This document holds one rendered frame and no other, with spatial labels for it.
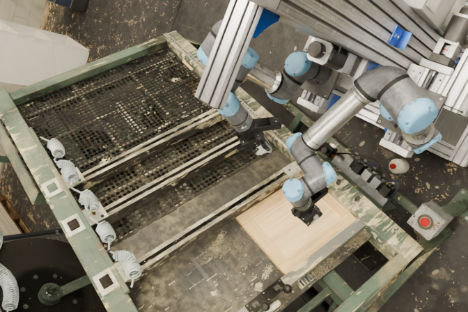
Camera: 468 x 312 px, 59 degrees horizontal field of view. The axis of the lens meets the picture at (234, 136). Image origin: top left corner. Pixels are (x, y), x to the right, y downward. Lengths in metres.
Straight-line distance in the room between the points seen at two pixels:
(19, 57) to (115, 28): 1.11
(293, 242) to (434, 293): 1.30
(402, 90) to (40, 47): 4.60
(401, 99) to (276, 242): 1.03
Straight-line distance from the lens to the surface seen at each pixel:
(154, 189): 2.17
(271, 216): 2.14
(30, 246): 2.60
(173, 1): 4.61
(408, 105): 1.32
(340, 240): 2.12
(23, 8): 6.77
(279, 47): 3.60
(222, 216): 2.06
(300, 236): 2.11
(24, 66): 5.42
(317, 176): 1.48
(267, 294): 1.93
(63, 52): 5.54
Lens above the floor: 2.94
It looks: 51 degrees down
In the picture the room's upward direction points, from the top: 86 degrees counter-clockwise
